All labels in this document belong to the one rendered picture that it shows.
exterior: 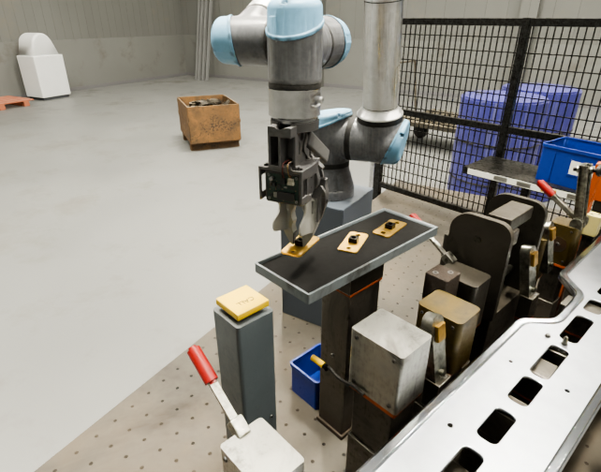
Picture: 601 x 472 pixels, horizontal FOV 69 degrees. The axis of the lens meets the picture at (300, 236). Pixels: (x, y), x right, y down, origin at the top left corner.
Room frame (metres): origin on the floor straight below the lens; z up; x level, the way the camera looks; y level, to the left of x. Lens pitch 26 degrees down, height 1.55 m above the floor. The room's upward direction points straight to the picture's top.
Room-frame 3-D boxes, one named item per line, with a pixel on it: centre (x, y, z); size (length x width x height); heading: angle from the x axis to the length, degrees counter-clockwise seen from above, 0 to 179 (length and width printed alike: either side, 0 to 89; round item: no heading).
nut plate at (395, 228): (0.82, -0.18, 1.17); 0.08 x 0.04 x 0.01; 142
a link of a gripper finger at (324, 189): (0.66, -0.02, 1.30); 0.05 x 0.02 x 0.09; 65
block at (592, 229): (1.12, -0.81, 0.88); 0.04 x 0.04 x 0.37; 43
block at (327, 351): (0.75, -0.10, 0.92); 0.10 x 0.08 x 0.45; 133
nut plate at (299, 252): (0.67, 0.00, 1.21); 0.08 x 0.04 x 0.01; 155
